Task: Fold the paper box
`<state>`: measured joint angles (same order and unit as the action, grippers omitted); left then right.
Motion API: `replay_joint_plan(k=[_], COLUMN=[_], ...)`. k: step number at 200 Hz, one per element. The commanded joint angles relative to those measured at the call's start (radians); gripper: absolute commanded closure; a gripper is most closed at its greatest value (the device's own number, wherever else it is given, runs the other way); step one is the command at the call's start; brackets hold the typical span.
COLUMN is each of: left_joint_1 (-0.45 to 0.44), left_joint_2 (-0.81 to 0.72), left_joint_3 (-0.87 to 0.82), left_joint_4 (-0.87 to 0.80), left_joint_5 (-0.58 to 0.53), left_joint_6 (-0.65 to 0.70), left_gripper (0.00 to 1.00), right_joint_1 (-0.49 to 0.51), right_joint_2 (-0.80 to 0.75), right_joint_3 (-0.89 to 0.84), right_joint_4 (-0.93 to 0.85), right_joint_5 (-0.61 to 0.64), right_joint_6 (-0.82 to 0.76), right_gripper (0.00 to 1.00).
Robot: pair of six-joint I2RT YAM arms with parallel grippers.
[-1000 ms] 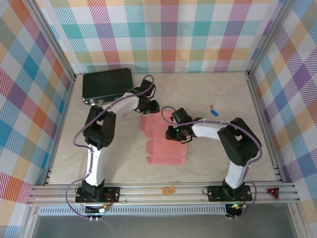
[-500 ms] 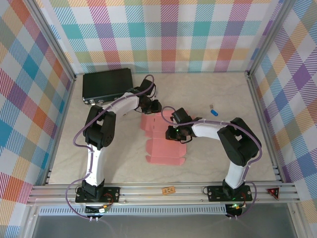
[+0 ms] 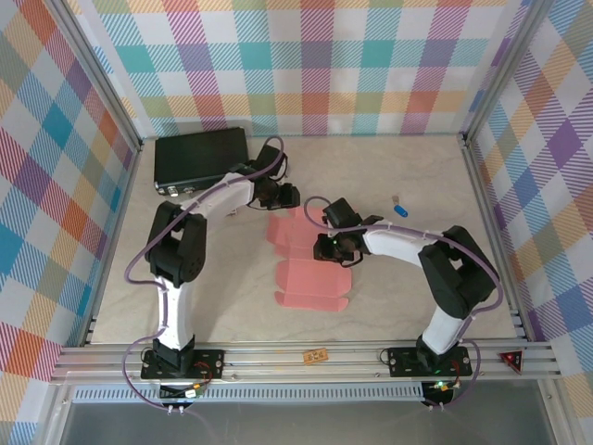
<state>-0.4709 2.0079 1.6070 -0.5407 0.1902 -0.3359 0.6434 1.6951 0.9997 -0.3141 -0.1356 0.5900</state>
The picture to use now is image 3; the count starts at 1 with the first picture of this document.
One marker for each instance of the pink paper box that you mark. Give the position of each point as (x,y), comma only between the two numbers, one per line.
(306,287)

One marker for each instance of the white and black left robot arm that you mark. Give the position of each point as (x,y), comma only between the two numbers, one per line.
(176,320)

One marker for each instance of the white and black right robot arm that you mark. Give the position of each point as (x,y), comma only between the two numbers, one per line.
(398,245)

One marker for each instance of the black hard case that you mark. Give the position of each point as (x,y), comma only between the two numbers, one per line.
(199,157)

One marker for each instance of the printed wooden tag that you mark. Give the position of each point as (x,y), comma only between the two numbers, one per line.
(315,357)

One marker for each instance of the small black circuit board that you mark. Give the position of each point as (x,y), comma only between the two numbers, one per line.
(183,393)
(440,393)

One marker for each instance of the grey metal sheet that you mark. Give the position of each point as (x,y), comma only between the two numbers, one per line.
(301,426)

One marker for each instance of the red triangle button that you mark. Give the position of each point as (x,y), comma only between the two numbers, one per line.
(510,360)

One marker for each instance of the aluminium side rail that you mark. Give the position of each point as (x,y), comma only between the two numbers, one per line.
(492,232)
(115,232)

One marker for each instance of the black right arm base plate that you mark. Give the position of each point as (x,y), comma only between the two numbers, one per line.
(403,364)

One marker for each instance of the long aluminium frame rail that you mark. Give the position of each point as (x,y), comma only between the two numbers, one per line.
(278,368)

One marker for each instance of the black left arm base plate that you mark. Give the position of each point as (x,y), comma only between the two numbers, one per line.
(208,364)

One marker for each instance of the aluminium frame post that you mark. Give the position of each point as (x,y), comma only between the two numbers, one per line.
(98,69)
(506,69)

